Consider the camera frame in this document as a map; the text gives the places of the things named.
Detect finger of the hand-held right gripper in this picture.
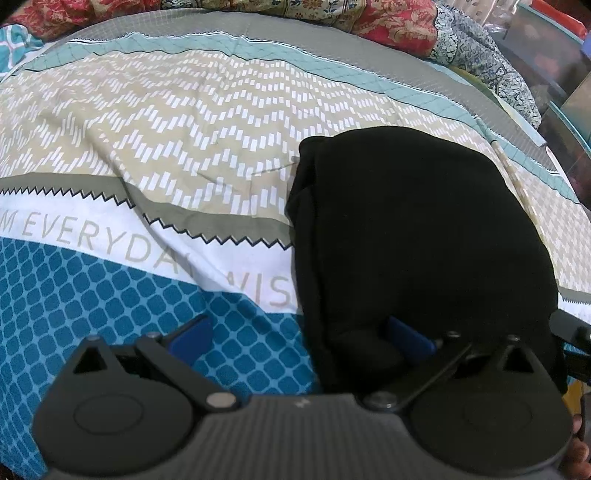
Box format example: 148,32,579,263
549,308,591,385

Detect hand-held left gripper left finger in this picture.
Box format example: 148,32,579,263
73,315,241,413

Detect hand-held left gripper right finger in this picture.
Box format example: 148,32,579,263
362,315,534,414

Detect black pants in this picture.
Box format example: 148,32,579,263
285,124,570,403

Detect person's right hand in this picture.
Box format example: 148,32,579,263
562,412,591,480

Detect patterned bed sheet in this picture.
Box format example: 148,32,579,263
0,10,591,476

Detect blue white paisley blanket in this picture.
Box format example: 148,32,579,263
427,2,542,130

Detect red floral patchwork quilt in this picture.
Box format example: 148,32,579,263
7,0,439,58

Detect teal lattice print pillow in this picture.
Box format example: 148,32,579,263
0,23,45,78

